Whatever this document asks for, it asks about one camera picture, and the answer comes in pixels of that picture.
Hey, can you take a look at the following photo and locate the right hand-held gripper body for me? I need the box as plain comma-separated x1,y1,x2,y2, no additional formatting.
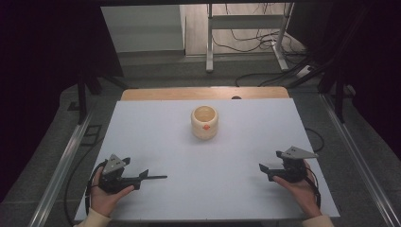
276,146,319,184

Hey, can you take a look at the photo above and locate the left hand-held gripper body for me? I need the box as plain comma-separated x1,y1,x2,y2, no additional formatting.
98,153,141,194

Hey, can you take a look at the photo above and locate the cream cup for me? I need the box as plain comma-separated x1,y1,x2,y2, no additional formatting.
190,105,219,141

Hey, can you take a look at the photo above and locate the person's left hand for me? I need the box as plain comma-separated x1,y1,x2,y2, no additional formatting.
90,166,135,218

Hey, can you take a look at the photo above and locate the person's right hand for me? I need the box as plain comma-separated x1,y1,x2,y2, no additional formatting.
272,160,323,218

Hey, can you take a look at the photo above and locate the white table board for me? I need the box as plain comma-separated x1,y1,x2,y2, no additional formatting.
74,97,340,221

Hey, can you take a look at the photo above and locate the black stand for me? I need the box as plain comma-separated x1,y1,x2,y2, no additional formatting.
317,61,357,124
66,70,131,126

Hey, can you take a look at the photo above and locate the white power strip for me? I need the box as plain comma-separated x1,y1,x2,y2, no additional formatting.
296,64,315,79

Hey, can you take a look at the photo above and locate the dark curtain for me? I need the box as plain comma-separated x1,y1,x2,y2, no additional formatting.
286,0,401,160
0,0,125,202

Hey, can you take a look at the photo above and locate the white cabinet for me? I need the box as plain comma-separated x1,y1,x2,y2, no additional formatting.
100,4,185,54

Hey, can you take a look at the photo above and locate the left hand-held gripper cable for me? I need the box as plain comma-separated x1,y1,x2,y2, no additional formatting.
84,160,109,216

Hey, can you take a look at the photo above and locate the hand-held gripper cable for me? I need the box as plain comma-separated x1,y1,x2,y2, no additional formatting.
304,166,323,210
84,160,109,216

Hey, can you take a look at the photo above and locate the right hand-held gripper cable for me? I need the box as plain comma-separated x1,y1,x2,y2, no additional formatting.
304,166,323,210

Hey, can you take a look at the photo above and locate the black floor cable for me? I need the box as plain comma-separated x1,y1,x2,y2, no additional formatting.
63,137,105,227
234,51,313,88
304,127,325,153

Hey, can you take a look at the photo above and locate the black floor bracket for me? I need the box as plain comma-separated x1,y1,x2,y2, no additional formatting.
79,124,103,147

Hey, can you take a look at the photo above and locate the metal floor rail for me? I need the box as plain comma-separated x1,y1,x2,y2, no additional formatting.
27,112,94,227
319,94,401,227

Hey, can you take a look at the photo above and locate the black hanging cable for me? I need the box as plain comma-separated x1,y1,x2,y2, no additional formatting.
211,3,287,54

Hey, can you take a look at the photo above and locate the white desk frame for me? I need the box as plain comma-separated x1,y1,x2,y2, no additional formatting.
205,3,296,74

